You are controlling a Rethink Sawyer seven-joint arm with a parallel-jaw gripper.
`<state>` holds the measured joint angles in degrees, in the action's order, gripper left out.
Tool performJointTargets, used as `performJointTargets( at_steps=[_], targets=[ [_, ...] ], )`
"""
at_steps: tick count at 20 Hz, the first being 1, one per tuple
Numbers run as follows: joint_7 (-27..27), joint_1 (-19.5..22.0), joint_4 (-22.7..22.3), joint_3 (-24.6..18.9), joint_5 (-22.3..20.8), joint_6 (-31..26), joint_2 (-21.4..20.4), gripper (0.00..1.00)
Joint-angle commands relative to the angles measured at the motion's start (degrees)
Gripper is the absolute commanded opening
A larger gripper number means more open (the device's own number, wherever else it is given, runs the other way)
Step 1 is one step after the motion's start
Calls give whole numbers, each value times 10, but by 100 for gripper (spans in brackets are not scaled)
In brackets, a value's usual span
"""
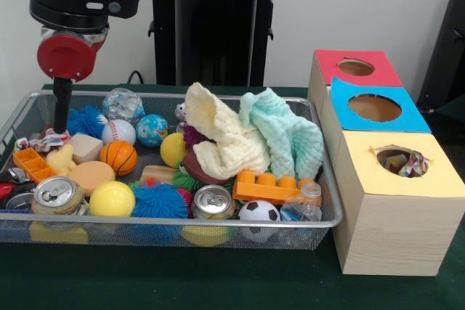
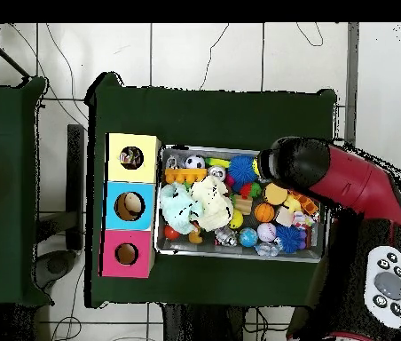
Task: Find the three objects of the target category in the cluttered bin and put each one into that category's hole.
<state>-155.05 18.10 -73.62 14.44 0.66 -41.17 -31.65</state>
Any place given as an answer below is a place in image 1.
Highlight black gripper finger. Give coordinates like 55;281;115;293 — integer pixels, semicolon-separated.
52;77;74;135

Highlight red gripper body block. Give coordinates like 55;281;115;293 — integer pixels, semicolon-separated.
36;28;110;83

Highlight red white blue cloth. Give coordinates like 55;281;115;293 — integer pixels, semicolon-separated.
14;129;72;153

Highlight cream waffle cloth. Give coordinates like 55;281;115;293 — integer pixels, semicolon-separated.
183;81;272;179

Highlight light teal waffle cloth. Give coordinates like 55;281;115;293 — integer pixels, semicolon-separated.
238;88;324;180

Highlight wooden box with three holes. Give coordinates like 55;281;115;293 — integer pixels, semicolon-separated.
307;49;465;277

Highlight blue spiky rubber ball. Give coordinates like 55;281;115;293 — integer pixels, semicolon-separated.
67;106;109;137
131;179;192;220

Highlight white toy baseball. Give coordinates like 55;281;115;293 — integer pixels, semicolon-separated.
101;119;137;146

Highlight orange toy basketball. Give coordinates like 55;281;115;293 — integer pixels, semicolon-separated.
99;139;139;176

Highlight blue and green globe ball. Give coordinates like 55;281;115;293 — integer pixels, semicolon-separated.
136;113;169;148

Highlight yellow smooth ball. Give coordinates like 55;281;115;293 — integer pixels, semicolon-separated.
89;181;137;218

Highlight orange toy building block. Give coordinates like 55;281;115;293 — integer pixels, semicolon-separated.
232;171;323;205

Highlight black and white soccer ball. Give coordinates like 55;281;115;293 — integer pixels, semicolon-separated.
238;199;281;242

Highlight black upright panel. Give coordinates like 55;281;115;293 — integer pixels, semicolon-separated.
417;0;465;110

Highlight dark green side table cloth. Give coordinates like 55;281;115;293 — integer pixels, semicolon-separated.
437;97;465;117

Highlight thin black looped cable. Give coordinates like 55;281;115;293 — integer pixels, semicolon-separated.
126;70;145;86

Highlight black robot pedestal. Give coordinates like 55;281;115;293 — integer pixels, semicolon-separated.
143;0;292;88

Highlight shallow wire mesh bin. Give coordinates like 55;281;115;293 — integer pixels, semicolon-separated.
0;90;344;251

